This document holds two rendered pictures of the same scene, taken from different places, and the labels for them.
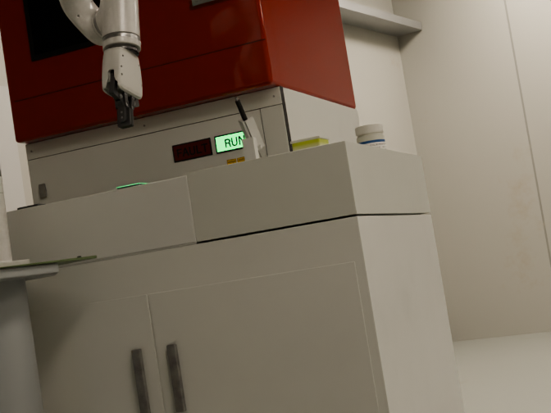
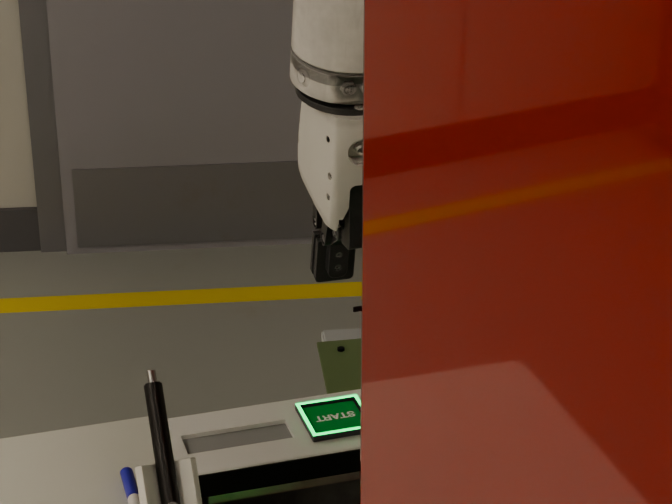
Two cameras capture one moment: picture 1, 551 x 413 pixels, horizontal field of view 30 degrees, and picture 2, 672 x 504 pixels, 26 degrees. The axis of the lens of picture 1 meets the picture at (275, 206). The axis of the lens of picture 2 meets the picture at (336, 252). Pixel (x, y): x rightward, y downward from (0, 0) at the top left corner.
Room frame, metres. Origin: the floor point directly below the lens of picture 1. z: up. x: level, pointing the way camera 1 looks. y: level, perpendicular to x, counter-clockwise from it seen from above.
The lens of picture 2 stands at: (3.05, -0.37, 1.60)
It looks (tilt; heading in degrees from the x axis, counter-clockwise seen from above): 24 degrees down; 141
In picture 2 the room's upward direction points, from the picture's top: straight up
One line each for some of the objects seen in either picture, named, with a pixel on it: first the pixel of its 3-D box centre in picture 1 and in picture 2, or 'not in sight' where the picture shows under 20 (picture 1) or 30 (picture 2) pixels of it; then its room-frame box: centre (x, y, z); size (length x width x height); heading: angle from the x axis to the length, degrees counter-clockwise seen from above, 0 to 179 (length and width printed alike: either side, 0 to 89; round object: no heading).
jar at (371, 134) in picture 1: (371, 144); not in sight; (2.57, -0.26, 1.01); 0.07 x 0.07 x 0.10
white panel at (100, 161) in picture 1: (157, 187); not in sight; (2.85, 0.32, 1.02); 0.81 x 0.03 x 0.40; 69
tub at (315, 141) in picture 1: (311, 152); not in sight; (2.42, -0.11, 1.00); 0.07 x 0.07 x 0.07; 69
